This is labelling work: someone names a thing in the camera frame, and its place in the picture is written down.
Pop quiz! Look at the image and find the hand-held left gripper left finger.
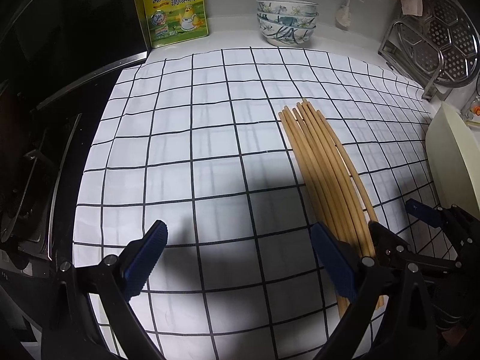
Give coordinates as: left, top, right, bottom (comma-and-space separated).
49, 219, 169, 360

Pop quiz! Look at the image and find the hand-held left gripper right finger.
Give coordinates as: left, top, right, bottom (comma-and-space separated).
309, 222, 439, 360

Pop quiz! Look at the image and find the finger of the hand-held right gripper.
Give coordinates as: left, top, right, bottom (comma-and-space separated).
405, 198, 475, 248
368, 220, 462, 276

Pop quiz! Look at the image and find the large cream round plate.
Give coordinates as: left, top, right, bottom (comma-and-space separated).
424, 102, 480, 211

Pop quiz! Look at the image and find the bundle of wooden chopsticks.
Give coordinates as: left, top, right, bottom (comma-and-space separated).
279, 98, 386, 319

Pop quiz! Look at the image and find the gas pipe with valves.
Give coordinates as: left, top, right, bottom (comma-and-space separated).
462, 95, 480, 119

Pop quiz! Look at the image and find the white black-checked cloth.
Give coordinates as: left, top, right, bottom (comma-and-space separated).
71, 47, 456, 360

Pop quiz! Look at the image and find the black gas stove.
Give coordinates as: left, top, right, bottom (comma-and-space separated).
0, 0, 149, 346

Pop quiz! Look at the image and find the metal dish rack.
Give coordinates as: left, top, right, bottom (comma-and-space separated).
379, 17, 451, 101

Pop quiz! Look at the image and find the yellow seasoning pouch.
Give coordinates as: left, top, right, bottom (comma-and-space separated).
142, 0, 210, 49

